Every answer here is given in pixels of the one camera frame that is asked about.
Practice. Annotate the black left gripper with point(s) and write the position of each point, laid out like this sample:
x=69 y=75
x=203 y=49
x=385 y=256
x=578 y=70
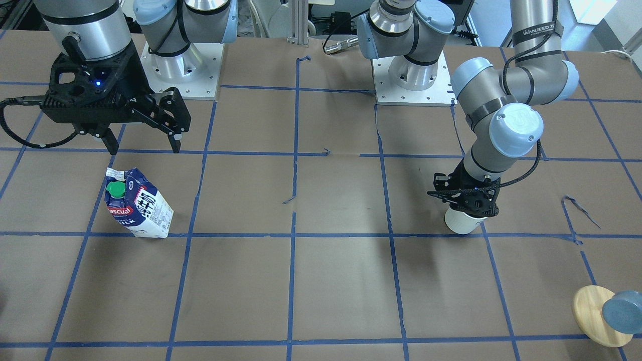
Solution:
x=470 y=177

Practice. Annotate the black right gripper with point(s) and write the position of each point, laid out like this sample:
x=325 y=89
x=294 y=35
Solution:
x=131 y=75

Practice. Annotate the white ceramic mug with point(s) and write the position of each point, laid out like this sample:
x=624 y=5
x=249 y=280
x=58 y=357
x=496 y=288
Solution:
x=460 y=222

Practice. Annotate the blue white milk carton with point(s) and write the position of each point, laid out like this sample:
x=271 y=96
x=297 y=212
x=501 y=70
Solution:
x=137 y=204

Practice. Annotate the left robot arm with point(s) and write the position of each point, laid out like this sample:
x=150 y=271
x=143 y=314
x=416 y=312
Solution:
x=498 y=103

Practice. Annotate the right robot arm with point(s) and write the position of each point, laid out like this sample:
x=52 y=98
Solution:
x=170 y=27

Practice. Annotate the wooden mug tree stand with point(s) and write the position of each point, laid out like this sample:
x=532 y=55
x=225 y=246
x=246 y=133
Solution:
x=587 y=307

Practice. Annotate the blue mug on stand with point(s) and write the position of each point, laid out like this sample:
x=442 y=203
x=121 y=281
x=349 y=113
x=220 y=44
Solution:
x=622 y=312

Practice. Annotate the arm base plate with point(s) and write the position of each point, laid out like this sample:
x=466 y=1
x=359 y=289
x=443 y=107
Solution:
x=196 y=73
x=400 y=82

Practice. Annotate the aluminium frame post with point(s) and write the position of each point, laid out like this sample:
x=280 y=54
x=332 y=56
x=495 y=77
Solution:
x=299 y=32

